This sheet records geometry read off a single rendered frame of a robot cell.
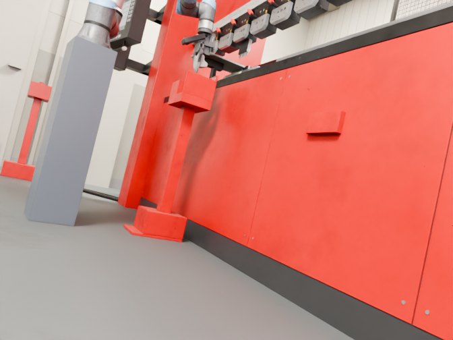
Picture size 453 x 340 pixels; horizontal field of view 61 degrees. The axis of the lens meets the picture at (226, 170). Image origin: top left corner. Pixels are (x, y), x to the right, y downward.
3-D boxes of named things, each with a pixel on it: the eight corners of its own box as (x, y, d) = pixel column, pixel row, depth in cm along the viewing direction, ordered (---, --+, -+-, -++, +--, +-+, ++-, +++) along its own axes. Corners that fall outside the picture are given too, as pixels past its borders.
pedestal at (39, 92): (1, 173, 325) (25, 78, 329) (33, 179, 337) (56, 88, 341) (0, 175, 307) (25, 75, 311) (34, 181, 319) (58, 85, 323)
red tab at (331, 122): (305, 133, 132) (309, 113, 132) (309, 134, 133) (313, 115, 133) (336, 131, 119) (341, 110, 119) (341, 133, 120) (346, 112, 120)
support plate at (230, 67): (190, 57, 221) (191, 55, 221) (229, 73, 233) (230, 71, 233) (203, 50, 205) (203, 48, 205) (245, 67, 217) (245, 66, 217)
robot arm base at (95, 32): (78, 37, 160) (84, 14, 160) (71, 44, 172) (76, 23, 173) (113, 51, 168) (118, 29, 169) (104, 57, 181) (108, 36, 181)
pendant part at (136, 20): (102, 44, 322) (112, 3, 324) (116, 50, 330) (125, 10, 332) (127, 36, 288) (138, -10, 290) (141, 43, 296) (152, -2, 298)
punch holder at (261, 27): (249, 34, 216) (255, 6, 217) (261, 40, 220) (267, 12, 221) (263, 27, 203) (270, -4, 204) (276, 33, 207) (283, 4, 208)
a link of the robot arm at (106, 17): (80, 17, 164) (88, -14, 165) (87, 28, 177) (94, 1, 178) (108, 25, 166) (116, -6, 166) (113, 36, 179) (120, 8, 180)
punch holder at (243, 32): (232, 42, 234) (238, 16, 235) (243, 47, 238) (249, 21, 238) (244, 36, 220) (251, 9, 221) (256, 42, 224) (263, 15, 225)
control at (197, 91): (167, 104, 201) (175, 71, 202) (195, 113, 208) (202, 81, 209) (180, 100, 183) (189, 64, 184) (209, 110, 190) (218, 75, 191)
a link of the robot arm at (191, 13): (178, -10, 182) (201, -5, 184) (177, 1, 193) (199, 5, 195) (175, 7, 182) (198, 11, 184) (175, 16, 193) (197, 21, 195)
